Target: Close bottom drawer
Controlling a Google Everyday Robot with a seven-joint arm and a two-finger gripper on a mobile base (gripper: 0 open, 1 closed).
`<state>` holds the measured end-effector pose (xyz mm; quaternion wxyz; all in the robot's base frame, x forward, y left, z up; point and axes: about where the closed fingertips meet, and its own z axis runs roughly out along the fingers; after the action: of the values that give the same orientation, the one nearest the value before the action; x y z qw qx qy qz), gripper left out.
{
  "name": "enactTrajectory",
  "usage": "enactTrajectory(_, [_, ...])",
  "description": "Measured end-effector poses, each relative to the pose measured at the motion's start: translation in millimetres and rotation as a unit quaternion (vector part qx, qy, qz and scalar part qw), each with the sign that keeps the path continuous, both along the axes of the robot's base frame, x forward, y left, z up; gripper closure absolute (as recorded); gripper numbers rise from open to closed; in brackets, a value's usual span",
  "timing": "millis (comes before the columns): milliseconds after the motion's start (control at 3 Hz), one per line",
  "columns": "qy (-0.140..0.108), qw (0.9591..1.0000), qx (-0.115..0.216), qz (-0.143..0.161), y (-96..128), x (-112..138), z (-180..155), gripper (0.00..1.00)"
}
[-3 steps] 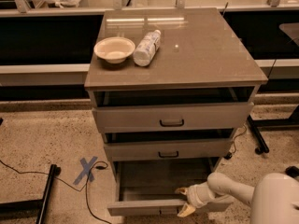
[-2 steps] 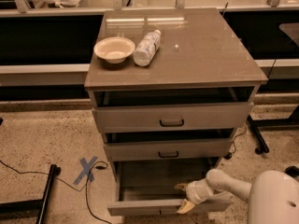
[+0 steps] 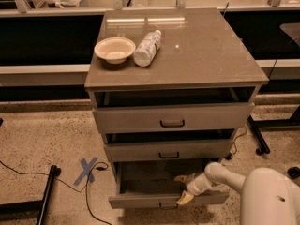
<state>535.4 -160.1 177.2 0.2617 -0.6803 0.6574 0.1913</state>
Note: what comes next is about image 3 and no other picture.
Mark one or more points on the clear plastic water bottle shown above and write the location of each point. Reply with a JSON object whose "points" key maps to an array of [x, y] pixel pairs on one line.
{"points": [[147, 49]]}

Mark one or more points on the grey drawer cabinet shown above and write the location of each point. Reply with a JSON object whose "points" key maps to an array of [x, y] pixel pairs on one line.
{"points": [[199, 50]]}

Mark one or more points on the black stand leg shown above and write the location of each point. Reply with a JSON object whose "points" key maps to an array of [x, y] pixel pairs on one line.
{"points": [[262, 145], [38, 209]]}

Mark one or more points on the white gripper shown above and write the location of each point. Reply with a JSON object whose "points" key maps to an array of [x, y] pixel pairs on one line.
{"points": [[194, 187]]}

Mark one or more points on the grey top drawer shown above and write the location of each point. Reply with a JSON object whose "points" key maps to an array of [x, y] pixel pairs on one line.
{"points": [[170, 110]]}

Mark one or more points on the grey drawer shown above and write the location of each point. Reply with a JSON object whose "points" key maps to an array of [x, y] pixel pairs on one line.
{"points": [[214, 143], [151, 184], [170, 110]]}

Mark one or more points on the blue tape cross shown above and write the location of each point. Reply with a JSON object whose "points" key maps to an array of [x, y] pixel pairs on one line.
{"points": [[86, 170]]}

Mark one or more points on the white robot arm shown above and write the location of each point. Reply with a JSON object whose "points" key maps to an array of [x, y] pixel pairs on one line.
{"points": [[267, 197]]}

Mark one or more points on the black stand leg left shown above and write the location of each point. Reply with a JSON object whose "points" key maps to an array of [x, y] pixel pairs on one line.
{"points": [[38, 209]]}

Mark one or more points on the white paper bowl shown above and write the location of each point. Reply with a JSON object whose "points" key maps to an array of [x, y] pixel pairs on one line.
{"points": [[115, 50]]}

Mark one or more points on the grey bottom drawer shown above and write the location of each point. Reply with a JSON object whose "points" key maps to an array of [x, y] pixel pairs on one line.
{"points": [[151, 184]]}

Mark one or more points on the black caster wheel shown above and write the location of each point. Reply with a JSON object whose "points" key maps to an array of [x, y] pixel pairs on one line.
{"points": [[294, 172]]}

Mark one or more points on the grey middle drawer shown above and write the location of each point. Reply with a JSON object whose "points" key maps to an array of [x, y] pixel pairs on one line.
{"points": [[214, 143]]}

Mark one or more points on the black stand leg right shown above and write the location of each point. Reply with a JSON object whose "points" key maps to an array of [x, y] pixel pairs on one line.
{"points": [[262, 145]]}

